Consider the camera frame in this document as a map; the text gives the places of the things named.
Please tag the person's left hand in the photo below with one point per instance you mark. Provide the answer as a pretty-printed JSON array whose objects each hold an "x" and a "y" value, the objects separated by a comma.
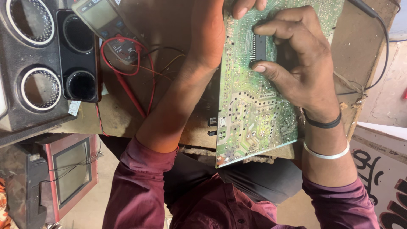
[{"x": 206, "y": 31}]

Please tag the person's right hand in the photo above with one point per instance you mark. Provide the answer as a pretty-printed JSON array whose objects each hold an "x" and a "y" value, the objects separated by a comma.
[{"x": 308, "y": 60}]

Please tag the person's left fingers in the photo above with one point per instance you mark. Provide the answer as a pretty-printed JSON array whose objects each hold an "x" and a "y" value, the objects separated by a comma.
[{"x": 241, "y": 8}]

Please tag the black integrated circuit chip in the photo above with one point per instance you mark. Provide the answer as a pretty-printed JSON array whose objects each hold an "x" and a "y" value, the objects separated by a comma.
[{"x": 260, "y": 47}]

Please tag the green printed circuit board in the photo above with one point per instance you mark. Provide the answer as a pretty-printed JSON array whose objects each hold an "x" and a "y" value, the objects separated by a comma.
[{"x": 254, "y": 117}]

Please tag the black multimeter test lead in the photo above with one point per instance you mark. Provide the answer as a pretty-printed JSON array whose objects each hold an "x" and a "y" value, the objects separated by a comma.
[{"x": 165, "y": 48}]

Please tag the grey digital multimeter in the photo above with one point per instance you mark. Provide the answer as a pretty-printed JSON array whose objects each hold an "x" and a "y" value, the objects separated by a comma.
[{"x": 105, "y": 22}]

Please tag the red multimeter test lead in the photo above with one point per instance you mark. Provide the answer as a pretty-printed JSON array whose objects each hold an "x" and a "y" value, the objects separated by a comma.
[{"x": 128, "y": 90}]

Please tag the black wristband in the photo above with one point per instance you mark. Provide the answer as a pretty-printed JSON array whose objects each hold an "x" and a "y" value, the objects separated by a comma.
[{"x": 324, "y": 124}]

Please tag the dark trousers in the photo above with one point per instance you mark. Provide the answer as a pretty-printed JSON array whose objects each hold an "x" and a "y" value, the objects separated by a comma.
[{"x": 203, "y": 171}]

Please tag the silver bangle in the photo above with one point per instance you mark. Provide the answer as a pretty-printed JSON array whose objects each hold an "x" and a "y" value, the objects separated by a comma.
[{"x": 327, "y": 155}]

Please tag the glossy black twin-port panel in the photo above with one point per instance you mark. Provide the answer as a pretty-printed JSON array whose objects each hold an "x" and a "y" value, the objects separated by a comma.
[{"x": 78, "y": 57}]

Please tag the small white led strip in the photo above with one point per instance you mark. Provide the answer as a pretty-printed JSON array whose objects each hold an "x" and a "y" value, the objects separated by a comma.
[{"x": 74, "y": 108}]

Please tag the maroon shirt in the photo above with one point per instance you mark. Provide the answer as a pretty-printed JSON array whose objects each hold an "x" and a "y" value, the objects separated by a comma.
[{"x": 203, "y": 206}]

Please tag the white printed signboard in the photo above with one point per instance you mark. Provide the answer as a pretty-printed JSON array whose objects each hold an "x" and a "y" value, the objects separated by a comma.
[{"x": 381, "y": 178}]

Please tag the black speaker cabinet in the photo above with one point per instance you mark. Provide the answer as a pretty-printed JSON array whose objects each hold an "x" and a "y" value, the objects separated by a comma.
[{"x": 19, "y": 63}]

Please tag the red-framed small television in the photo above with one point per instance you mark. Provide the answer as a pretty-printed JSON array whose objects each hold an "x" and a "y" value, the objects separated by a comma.
[{"x": 71, "y": 171}]

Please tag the dusty black device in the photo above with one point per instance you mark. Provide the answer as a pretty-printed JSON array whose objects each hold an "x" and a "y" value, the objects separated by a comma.
[{"x": 19, "y": 184}]

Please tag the orange cloth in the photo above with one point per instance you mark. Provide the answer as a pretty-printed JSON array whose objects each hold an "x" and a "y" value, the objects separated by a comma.
[{"x": 3, "y": 203}]

